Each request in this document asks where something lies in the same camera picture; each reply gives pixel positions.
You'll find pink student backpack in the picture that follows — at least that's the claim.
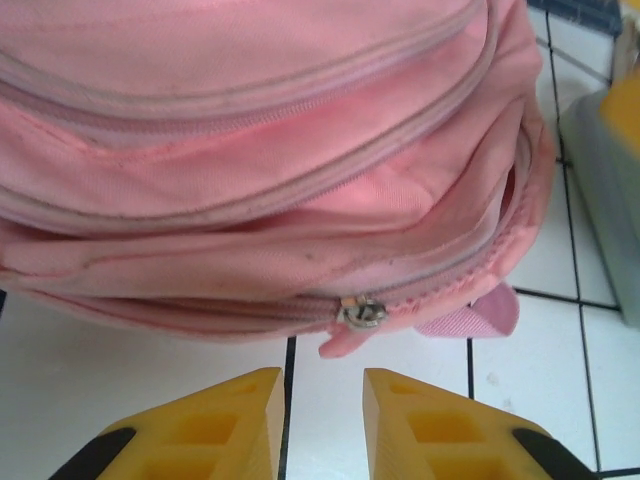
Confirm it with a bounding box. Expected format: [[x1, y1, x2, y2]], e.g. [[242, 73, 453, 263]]
[[0, 0, 556, 361]]

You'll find pale green pencil case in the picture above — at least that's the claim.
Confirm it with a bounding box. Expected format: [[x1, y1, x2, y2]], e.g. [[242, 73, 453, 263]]
[[557, 89, 640, 324]]

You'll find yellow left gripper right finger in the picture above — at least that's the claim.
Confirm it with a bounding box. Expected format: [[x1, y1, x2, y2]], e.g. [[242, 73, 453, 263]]
[[363, 368, 609, 480]]

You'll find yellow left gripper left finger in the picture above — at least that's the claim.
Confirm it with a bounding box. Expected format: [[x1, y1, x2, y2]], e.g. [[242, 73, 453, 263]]
[[47, 367, 286, 480]]

